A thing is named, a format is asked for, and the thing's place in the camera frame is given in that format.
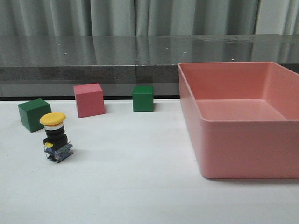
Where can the green cube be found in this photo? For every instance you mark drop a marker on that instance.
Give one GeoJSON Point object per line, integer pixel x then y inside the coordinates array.
{"type": "Point", "coordinates": [143, 99]}
{"type": "Point", "coordinates": [31, 112]}

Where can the green cube left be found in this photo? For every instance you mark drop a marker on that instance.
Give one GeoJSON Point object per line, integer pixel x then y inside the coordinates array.
{"type": "Point", "coordinates": [31, 112]}

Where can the dark glossy counter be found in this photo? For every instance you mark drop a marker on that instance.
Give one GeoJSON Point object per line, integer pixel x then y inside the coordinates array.
{"type": "Point", "coordinates": [49, 67]}

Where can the yellow push button switch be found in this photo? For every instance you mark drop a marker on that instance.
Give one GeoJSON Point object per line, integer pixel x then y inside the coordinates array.
{"type": "Point", "coordinates": [56, 144]}

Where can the pink cube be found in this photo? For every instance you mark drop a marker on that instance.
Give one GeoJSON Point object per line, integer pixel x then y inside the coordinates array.
{"type": "Point", "coordinates": [89, 100]}

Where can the pink plastic bin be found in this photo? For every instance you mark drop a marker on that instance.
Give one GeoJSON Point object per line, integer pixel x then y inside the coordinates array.
{"type": "Point", "coordinates": [242, 118]}

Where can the green cube right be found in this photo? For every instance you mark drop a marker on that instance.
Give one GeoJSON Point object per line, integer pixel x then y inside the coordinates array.
{"type": "Point", "coordinates": [143, 99]}

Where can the grey curtain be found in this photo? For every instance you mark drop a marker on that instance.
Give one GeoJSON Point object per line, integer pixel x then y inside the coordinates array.
{"type": "Point", "coordinates": [148, 17]}

